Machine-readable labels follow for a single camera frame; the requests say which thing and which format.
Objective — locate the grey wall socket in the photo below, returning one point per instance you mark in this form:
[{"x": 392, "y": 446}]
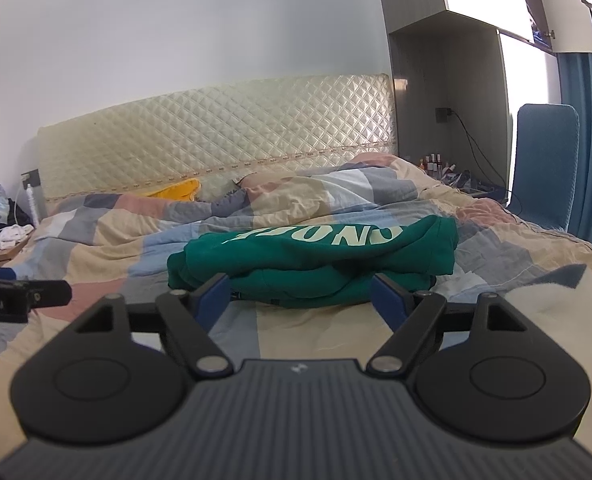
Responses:
[{"x": 30, "y": 179}]

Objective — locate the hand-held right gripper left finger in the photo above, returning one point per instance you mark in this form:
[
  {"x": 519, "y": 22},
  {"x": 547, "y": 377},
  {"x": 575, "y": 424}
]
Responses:
[{"x": 213, "y": 302}]

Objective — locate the patchwork quilt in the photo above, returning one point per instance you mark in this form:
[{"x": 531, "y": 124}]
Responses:
[{"x": 100, "y": 240}]

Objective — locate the blue chair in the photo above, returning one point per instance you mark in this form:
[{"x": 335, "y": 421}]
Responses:
[{"x": 546, "y": 170}]

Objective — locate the blue curtain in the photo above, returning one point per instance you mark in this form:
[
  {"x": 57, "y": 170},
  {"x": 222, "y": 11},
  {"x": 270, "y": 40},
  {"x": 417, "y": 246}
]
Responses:
[{"x": 591, "y": 160}]

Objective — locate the grey wooden cabinet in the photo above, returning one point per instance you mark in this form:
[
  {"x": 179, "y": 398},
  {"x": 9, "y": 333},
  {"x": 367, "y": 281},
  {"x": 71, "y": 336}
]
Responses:
[{"x": 426, "y": 60}]

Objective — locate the black wall plug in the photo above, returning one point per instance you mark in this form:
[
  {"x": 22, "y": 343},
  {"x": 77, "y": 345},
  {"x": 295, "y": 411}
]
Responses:
[{"x": 443, "y": 115}]

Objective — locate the green hoodie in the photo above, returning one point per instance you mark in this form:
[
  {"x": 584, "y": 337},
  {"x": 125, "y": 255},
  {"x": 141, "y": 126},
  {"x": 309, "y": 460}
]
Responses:
[{"x": 316, "y": 265}]

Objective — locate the group of cosmetic bottles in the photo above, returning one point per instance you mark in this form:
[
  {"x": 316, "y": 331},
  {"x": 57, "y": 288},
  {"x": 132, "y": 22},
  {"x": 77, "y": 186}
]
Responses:
[{"x": 433, "y": 165}]

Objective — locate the grey pillow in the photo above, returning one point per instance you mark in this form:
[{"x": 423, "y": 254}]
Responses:
[{"x": 220, "y": 192}]

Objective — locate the cream quilted headboard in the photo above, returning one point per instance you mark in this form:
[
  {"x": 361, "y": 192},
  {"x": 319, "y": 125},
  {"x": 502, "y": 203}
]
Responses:
[{"x": 215, "y": 130}]

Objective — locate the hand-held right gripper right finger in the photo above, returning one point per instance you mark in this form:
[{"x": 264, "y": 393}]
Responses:
[{"x": 388, "y": 302}]

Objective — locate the cardboard box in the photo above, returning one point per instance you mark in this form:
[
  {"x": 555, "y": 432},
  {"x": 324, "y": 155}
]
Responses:
[{"x": 0, "y": 259}]

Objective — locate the yellow pillow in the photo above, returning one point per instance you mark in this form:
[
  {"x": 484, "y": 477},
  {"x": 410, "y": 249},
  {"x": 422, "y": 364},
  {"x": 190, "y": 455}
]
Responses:
[{"x": 175, "y": 191}]

